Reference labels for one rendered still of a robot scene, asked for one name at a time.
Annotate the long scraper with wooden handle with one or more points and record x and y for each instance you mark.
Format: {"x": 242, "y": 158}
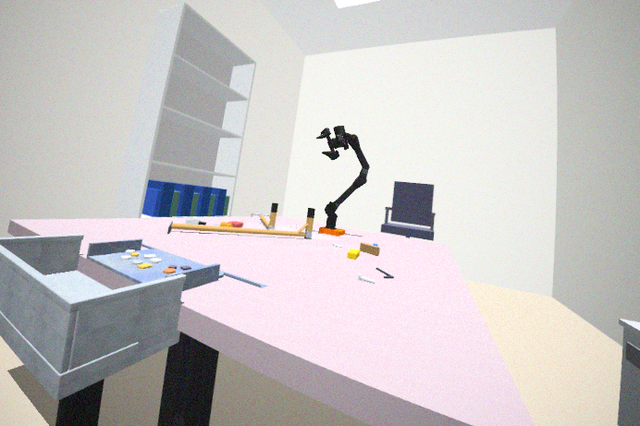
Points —
{"x": 307, "y": 235}

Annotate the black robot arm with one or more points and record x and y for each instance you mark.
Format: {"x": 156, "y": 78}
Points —
{"x": 342, "y": 139}

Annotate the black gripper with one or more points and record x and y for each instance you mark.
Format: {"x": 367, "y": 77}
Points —
{"x": 332, "y": 154}

